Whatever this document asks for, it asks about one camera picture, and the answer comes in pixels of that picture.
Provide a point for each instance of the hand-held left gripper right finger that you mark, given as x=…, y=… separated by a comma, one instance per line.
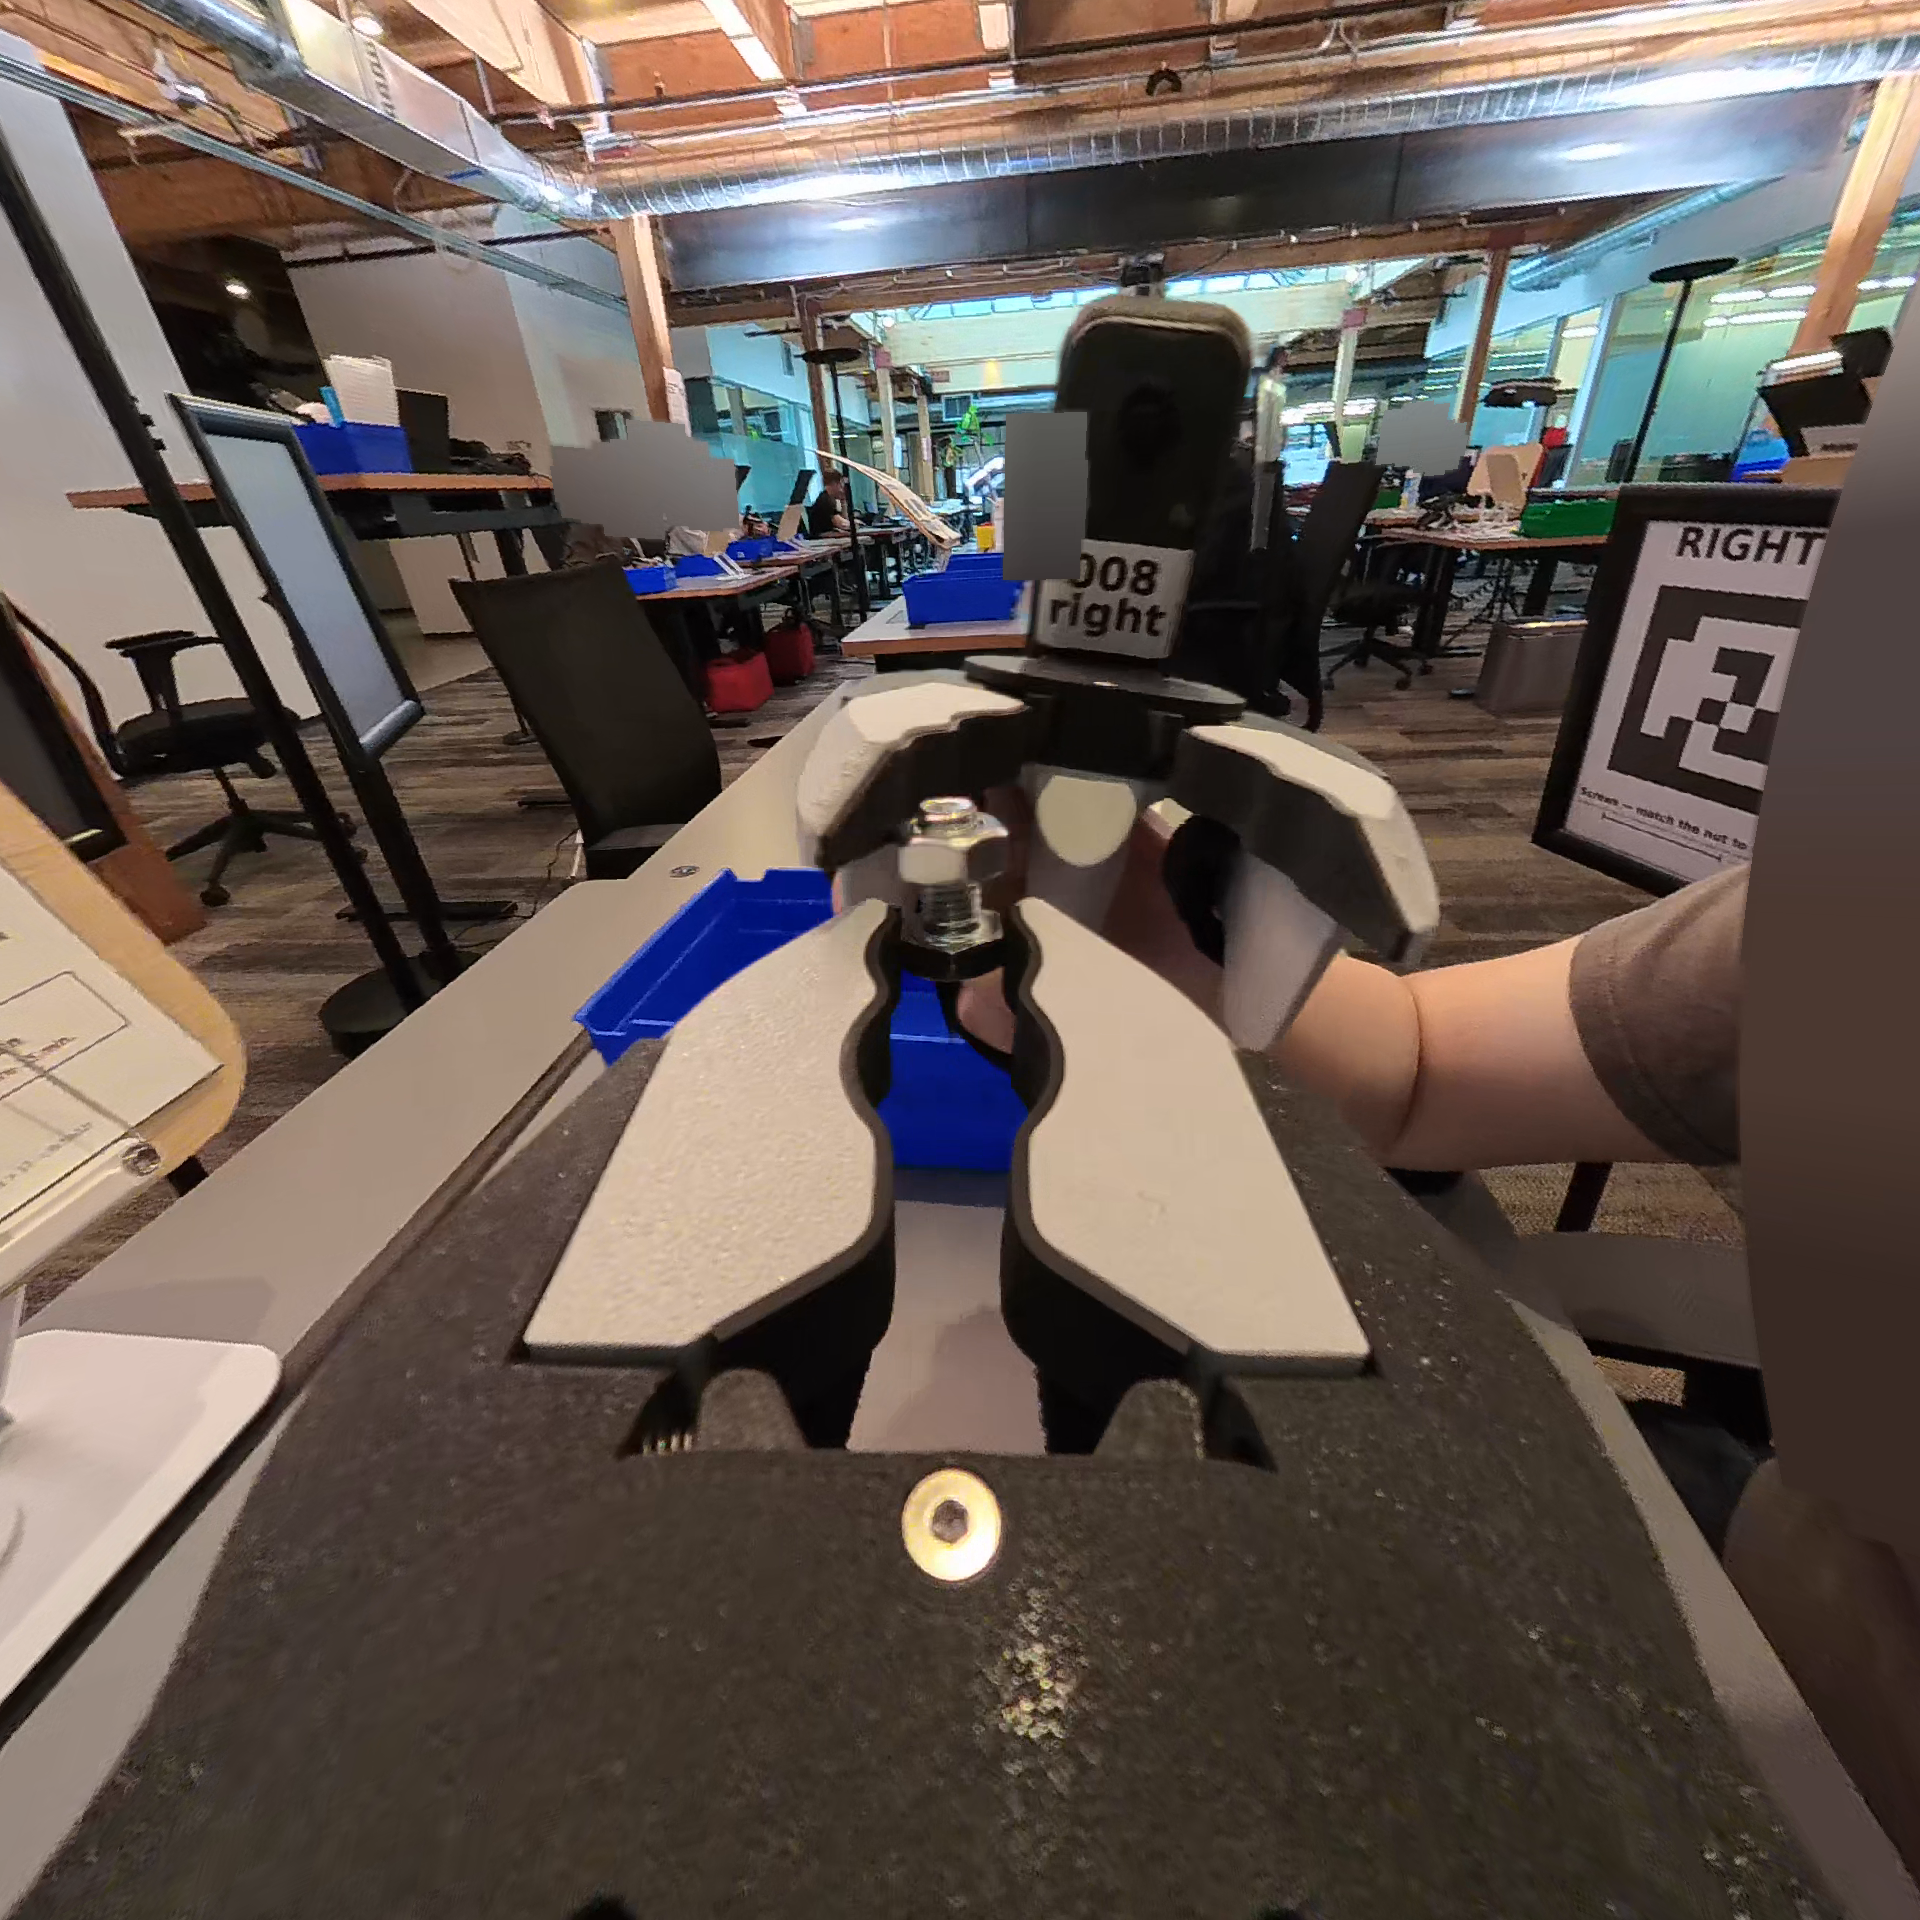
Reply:
x=1172, y=1186

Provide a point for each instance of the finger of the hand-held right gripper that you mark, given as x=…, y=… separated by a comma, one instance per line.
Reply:
x=1351, y=819
x=885, y=735

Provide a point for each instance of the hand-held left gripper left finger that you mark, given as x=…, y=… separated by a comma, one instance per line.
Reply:
x=721, y=1171

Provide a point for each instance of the short thick silver hex bolt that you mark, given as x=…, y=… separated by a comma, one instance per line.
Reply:
x=950, y=860

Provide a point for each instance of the blue plastic parts bin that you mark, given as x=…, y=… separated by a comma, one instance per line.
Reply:
x=705, y=961

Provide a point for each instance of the large silver hex nut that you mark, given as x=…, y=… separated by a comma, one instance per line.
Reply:
x=948, y=936

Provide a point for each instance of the person's right forearm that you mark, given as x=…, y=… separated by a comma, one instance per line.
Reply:
x=1499, y=1051

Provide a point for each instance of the person's right hand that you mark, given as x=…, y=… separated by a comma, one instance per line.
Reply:
x=1358, y=1036

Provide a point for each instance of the red bag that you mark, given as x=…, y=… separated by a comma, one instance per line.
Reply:
x=739, y=683
x=791, y=653

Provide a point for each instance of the large blue storage bin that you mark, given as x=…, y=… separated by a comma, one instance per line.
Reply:
x=960, y=598

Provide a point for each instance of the grey trash can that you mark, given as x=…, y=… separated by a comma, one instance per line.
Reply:
x=1531, y=667

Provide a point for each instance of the black mesh office chair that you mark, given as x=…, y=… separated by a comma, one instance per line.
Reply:
x=600, y=704

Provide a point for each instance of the green plastic crate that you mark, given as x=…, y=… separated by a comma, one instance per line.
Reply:
x=1569, y=516

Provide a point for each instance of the framed black-white marker sign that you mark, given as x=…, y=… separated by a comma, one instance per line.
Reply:
x=1709, y=675

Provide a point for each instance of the black sign stand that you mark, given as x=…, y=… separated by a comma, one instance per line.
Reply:
x=1583, y=1198

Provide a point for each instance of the person's black office chair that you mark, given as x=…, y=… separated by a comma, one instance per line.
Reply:
x=1652, y=1290

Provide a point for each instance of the wooden instruction board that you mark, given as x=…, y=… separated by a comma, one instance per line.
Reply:
x=181, y=1111

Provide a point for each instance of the black framed panel on stand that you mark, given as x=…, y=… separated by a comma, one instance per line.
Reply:
x=300, y=571

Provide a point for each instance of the white stack of containers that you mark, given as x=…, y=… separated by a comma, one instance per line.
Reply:
x=362, y=391

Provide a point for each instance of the printed instruction sheet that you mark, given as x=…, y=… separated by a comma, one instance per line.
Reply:
x=76, y=1051

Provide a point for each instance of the white paper with outlines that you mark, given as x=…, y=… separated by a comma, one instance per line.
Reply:
x=120, y=1442

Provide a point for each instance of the black office chair with armrests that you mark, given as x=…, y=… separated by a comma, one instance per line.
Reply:
x=195, y=735

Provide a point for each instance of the wooden top office desk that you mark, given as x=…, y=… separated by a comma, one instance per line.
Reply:
x=226, y=491

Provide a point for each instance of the silver ceiling duct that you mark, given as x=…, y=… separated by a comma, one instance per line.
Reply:
x=1200, y=143

